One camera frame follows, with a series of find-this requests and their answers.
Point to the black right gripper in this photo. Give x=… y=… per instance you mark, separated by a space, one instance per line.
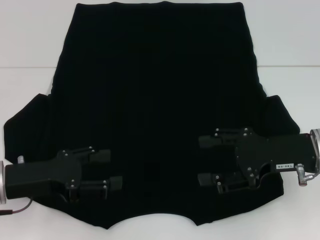
x=282 y=152

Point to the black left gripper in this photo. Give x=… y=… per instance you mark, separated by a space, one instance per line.
x=45 y=173

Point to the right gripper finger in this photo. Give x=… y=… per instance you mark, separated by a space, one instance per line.
x=207 y=180

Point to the black shirt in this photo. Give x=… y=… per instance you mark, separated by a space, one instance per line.
x=160 y=75

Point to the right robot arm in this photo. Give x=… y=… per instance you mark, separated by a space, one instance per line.
x=315 y=136

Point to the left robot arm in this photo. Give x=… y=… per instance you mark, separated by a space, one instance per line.
x=2 y=180

